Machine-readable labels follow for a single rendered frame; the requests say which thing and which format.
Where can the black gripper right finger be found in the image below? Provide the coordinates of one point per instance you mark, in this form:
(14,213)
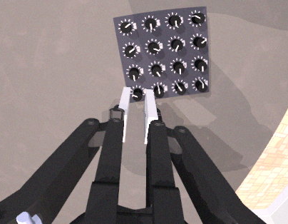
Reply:
(214,199)

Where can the grey knob box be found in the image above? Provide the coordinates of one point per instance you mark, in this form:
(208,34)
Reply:
(148,45)

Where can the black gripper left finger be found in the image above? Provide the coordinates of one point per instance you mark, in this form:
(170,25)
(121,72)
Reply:
(43,195)

